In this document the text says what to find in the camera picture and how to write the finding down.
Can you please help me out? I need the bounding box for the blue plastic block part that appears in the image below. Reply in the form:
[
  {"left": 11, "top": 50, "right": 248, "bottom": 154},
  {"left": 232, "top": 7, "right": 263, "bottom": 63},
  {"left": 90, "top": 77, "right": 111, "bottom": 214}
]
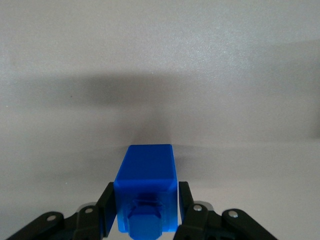
[{"left": 113, "top": 144, "right": 180, "bottom": 240}]

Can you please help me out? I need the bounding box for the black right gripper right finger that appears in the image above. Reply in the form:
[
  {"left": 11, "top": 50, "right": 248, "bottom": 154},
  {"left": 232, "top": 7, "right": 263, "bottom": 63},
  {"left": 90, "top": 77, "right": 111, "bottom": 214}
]
[{"left": 173, "top": 180, "right": 320, "bottom": 240}]

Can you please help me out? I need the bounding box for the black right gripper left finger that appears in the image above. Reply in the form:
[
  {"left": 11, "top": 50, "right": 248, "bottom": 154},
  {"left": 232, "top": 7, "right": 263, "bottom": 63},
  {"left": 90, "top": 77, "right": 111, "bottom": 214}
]
[{"left": 4, "top": 181, "right": 118, "bottom": 240}]

